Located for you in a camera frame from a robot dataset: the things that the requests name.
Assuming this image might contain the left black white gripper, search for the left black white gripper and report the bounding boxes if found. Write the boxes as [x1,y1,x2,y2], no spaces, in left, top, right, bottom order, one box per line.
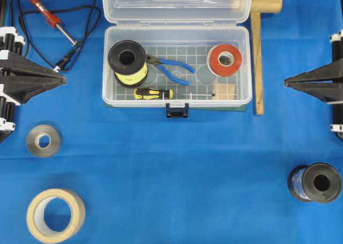
[1,26,66,143]

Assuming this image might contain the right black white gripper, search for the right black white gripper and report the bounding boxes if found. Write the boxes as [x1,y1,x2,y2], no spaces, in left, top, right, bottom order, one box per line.
[285,31,342,140]

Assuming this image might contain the clear plastic toolbox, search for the clear plastic toolbox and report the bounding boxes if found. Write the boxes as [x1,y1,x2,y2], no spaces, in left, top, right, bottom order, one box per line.
[102,0,252,110]

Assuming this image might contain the grey metallic tape roll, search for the grey metallic tape roll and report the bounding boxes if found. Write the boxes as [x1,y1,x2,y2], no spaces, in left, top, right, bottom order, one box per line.
[26,124,62,158]

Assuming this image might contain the wooden mallet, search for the wooden mallet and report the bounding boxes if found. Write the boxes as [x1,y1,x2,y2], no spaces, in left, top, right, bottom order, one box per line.
[250,0,283,115]

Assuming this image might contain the small wooden block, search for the small wooden block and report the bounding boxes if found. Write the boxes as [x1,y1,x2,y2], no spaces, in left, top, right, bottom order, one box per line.
[212,84,237,100]

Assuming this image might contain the red tape roll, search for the red tape roll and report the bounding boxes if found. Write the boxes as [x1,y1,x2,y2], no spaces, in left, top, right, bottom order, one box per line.
[207,43,243,77]

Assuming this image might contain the yellow black screwdriver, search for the yellow black screwdriver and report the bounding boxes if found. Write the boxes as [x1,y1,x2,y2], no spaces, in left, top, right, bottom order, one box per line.
[133,87,217,100]

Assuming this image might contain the beige masking tape roll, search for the beige masking tape roll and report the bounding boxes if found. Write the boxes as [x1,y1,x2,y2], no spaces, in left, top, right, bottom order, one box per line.
[26,188,86,243]

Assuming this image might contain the blue table cloth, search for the blue table cloth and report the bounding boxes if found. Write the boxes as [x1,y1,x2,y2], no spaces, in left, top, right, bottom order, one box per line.
[1,0,342,243]

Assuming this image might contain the black soldering iron cable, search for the black soldering iron cable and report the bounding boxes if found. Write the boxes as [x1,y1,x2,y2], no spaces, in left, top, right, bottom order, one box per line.
[10,0,102,73]

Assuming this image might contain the red handled soldering iron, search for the red handled soldering iron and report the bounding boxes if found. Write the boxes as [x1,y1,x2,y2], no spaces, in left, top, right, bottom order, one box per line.
[29,0,80,50]

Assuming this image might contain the blue wire spool black flanges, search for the blue wire spool black flanges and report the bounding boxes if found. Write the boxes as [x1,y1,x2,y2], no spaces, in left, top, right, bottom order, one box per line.
[287,162,342,204]

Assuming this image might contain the yellow wire spool black flanges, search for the yellow wire spool black flanges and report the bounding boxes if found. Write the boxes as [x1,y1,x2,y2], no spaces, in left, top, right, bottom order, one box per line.
[108,40,148,88]

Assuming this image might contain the blue handled nipper pliers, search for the blue handled nipper pliers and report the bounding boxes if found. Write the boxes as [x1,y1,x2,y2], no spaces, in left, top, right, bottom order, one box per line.
[146,54,196,87]

